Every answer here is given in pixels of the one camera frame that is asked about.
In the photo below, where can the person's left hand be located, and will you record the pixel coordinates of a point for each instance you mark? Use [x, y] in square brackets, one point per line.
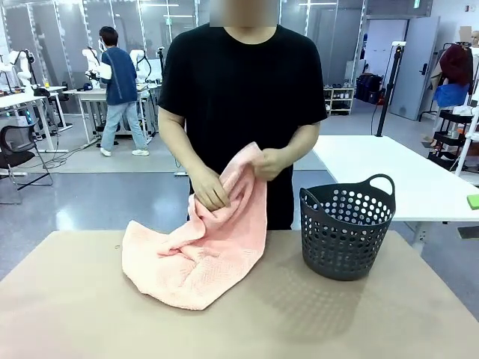
[271, 164]

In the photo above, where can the pink towel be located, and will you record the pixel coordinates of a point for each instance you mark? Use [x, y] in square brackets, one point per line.
[217, 250]

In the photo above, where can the black mesh office chair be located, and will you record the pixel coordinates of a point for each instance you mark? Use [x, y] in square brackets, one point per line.
[16, 149]

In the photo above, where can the person in black t-shirt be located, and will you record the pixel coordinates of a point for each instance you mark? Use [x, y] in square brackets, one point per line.
[239, 93]

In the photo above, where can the black rolling cart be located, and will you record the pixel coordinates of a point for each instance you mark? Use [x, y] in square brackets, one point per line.
[449, 134]

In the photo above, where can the grey door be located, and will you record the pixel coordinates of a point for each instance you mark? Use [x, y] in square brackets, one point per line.
[415, 75]

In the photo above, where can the blue bag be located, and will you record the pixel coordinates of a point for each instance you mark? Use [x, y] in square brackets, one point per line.
[451, 97]

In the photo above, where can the white desk with robot arms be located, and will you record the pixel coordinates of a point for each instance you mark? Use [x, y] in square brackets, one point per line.
[88, 93]

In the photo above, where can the black tripod pole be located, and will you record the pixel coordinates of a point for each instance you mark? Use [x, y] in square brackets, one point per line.
[389, 89]

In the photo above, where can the large white table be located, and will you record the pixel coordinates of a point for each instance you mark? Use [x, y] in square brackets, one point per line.
[393, 168]

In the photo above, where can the mannequin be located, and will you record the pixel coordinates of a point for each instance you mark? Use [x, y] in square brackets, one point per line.
[475, 56]

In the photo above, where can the person's left forearm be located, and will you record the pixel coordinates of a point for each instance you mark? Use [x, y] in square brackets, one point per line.
[301, 144]

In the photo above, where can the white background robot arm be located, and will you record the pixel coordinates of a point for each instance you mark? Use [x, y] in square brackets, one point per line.
[91, 63]
[138, 63]
[22, 67]

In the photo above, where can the white shoe shelf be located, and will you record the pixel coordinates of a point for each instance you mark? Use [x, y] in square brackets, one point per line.
[338, 99]

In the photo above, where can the white metal frame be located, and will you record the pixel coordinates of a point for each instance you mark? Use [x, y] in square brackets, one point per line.
[466, 146]

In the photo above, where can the person in blue sweater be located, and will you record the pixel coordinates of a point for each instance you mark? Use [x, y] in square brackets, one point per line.
[119, 78]

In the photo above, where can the dark red jacket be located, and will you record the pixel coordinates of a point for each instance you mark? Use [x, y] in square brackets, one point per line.
[456, 65]

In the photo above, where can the dark grey perforated basket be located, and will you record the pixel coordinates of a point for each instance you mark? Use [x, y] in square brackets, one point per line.
[344, 243]

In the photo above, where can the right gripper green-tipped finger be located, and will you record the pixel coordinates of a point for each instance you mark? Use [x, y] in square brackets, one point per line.
[474, 202]
[472, 232]

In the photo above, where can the white desk with monitor lights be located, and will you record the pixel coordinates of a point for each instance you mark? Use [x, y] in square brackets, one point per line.
[22, 98]

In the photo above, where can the black suitcase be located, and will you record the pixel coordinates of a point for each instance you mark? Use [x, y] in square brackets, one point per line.
[368, 89]

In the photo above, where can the blue cap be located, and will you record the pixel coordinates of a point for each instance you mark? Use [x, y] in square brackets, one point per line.
[86, 87]

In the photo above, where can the person's right forearm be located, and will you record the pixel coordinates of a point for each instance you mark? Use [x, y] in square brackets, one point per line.
[179, 146]

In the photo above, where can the person's right hand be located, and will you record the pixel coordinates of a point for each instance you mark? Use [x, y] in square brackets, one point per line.
[207, 188]

